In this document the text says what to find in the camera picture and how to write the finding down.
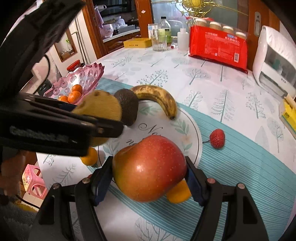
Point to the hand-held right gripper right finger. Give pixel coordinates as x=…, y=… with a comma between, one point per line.
x=194, y=187

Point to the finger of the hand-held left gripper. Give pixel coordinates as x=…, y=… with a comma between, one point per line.
x=57, y=104
x=108, y=129

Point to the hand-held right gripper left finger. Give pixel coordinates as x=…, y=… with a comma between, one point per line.
x=101, y=185

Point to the small orange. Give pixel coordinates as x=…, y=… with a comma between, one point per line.
x=77, y=88
x=74, y=96
x=90, y=157
x=179, y=194
x=63, y=99

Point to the yellow pear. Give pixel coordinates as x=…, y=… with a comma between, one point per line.
x=99, y=109

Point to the dark avocado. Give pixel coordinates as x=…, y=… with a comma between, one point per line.
x=127, y=106

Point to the pink glass fruit bowl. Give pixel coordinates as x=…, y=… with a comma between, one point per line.
x=87, y=74

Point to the red apple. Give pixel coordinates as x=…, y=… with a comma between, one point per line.
x=149, y=168

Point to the white leaf-print plate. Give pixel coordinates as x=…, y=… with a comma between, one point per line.
x=161, y=129

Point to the red lychee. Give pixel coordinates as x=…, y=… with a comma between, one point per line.
x=217, y=138

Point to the spotted ripe banana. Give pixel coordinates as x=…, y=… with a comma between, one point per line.
x=157, y=97

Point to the person's left hand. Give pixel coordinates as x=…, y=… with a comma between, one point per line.
x=10, y=171

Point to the red lid storage jar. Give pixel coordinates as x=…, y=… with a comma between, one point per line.
x=73, y=64

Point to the pink plastic stool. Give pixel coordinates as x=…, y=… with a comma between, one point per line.
x=34, y=183

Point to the yellow tin box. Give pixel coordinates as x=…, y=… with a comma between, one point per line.
x=137, y=42

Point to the clear drinking glass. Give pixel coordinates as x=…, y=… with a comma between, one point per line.
x=159, y=42

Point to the blue and white carton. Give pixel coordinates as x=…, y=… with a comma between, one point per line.
x=152, y=29

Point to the white squeeze bottle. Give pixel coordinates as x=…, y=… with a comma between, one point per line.
x=183, y=39

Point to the green label clear bottle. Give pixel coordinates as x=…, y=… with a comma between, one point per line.
x=164, y=25

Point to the red paper cup package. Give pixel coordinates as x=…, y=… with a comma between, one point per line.
x=218, y=49

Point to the white countertop appliance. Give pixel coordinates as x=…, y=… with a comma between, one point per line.
x=275, y=60

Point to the golden door ornament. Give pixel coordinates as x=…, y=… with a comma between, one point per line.
x=208, y=5

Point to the wooden wall frame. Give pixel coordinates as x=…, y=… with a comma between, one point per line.
x=67, y=44

